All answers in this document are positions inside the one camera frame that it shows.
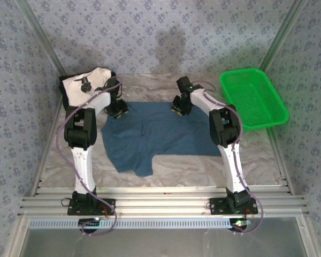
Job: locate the blue t-shirt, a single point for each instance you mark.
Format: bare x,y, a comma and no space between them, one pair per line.
163,134

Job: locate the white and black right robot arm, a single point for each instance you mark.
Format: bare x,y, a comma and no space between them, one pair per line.
235,171

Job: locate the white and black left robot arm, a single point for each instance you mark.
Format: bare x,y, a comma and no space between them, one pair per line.
83,166

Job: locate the white printed folded t-shirt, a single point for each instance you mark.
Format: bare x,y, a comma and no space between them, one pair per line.
75,88

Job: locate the green plastic mesh basket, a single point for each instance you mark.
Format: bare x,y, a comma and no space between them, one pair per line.
256,107

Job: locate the left controller board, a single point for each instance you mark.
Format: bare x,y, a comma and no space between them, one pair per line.
89,222

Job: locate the controller board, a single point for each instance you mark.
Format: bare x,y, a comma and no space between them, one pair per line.
239,224
89,222

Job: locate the right controller board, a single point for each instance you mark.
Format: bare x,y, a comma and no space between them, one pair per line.
239,224

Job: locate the grey metal panel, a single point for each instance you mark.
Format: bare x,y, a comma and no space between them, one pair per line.
163,243

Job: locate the aluminium table side rail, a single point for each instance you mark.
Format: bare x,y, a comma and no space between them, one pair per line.
282,168
46,155

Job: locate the aluminium rail frame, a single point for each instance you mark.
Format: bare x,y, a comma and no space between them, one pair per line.
163,200

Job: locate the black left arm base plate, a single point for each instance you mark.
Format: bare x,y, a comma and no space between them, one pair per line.
109,207

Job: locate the aluminium corner post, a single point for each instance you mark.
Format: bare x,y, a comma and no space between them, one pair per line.
282,34
40,37

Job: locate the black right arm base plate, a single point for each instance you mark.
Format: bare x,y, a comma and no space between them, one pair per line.
216,207

